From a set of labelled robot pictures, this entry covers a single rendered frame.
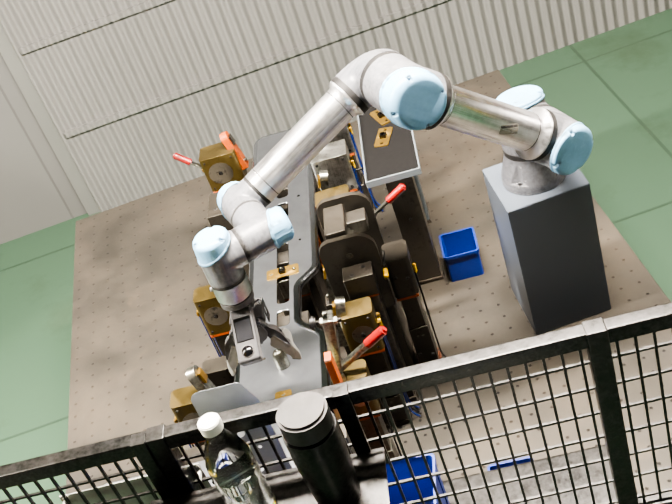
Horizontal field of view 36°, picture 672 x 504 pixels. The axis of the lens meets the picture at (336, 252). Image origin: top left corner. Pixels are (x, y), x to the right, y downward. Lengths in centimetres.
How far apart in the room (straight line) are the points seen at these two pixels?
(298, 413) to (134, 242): 226
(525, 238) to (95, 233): 175
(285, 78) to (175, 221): 157
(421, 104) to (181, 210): 174
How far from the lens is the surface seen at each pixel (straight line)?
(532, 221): 245
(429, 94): 200
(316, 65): 496
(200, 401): 189
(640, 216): 410
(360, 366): 221
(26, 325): 476
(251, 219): 203
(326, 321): 209
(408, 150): 260
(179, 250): 341
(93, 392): 305
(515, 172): 243
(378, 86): 202
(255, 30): 485
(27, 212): 532
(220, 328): 262
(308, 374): 231
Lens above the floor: 254
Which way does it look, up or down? 36 degrees down
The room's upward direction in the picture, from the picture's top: 20 degrees counter-clockwise
